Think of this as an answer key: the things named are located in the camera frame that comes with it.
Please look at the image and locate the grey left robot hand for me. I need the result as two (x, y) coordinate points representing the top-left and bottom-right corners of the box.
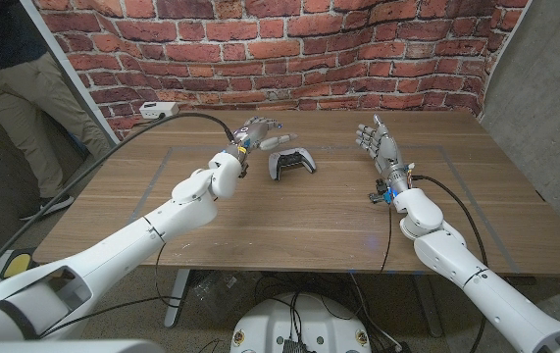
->
(229, 116), (299, 154)

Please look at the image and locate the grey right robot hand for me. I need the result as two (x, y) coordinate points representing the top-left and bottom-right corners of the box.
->
(355, 114), (414, 193)

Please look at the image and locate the white and black game controller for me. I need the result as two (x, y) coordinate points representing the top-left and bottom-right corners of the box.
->
(268, 147), (318, 182)

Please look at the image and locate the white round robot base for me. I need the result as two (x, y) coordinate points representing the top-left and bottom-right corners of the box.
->
(229, 292), (373, 353)

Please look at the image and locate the red brick printed backdrop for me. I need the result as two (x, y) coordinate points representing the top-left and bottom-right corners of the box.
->
(31, 0), (531, 143)

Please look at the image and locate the white power box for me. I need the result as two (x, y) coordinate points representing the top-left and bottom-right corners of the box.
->
(138, 101), (180, 121)

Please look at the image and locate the grey metal table leg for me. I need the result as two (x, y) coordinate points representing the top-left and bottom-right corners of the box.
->
(411, 274), (445, 338)
(164, 268), (192, 328)

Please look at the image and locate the clear plastic bag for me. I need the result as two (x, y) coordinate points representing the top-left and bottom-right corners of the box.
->
(190, 270), (257, 326)

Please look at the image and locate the person standing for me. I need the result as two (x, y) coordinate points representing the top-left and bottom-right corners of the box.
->
(0, 0), (114, 222)

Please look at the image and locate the white box with yellow disc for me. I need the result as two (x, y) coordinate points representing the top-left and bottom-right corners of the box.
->
(0, 248), (35, 285)

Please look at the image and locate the white robot torso edge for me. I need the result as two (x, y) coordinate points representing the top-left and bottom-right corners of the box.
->
(0, 338), (166, 353)

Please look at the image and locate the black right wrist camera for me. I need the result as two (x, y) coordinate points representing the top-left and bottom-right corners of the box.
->
(375, 178), (394, 205)

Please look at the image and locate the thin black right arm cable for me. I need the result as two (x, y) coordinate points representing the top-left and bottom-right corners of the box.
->
(379, 203), (393, 274)

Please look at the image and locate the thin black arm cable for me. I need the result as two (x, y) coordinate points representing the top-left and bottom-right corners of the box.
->
(38, 242), (182, 339)
(379, 203), (393, 274)

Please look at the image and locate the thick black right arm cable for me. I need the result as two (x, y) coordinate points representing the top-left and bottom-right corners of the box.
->
(410, 175), (489, 353)

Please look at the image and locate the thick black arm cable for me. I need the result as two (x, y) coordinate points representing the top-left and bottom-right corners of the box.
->
(410, 175), (489, 353)
(0, 112), (235, 300)

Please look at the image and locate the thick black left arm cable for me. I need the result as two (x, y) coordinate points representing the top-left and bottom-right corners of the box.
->
(0, 112), (235, 300)

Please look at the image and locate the white cable under table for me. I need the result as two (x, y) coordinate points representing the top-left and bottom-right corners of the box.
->
(347, 272), (401, 350)

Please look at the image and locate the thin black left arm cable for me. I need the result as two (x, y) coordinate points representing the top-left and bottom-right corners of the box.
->
(38, 242), (182, 339)

